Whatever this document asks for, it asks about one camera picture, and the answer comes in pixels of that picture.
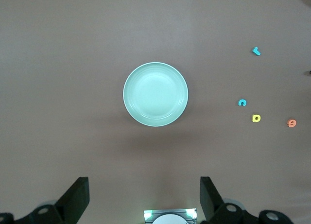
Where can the orange foam letter e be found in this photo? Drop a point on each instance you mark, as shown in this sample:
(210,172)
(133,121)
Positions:
(291,123)

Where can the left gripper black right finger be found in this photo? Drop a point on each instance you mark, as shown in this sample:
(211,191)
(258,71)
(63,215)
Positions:
(209,202)

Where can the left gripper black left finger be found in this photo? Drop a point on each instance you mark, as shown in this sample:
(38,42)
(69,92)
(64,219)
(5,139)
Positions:
(75,199)

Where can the teal foam letter c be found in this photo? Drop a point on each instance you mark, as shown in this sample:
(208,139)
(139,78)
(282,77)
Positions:
(242,102)

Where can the teal foam letter r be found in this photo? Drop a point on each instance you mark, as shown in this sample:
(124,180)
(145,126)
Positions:
(256,51)

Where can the brown paper table cover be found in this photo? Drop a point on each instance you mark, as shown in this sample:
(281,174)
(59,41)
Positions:
(73,63)

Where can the light green plate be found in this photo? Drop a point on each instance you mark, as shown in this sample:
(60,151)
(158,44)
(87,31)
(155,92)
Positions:
(155,94)

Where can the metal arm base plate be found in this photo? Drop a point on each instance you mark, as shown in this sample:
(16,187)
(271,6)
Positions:
(170,211)

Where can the yellow foam letter a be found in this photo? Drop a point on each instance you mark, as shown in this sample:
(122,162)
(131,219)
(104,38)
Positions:
(256,118)

